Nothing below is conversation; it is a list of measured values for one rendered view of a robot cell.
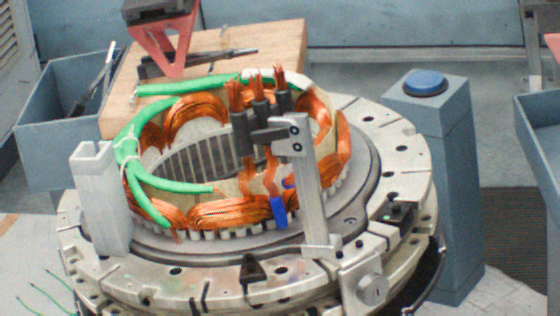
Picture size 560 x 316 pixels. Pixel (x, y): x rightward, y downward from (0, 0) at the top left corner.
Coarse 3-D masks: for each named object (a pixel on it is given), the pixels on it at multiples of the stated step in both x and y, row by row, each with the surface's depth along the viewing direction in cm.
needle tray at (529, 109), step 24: (528, 96) 114; (552, 96) 114; (528, 120) 116; (552, 120) 116; (528, 144) 110; (552, 144) 113; (552, 168) 109; (552, 192) 101; (552, 216) 102; (552, 240) 111; (552, 264) 112; (552, 288) 114; (552, 312) 115
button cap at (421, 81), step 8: (416, 72) 126; (424, 72) 126; (432, 72) 126; (408, 80) 125; (416, 80) 125; (424, 80) 124; (432, 80) 124; (440, 80) 124; (408, 88) 125; (416, 88) 124; (424, 88) 124; (432, 88) 124
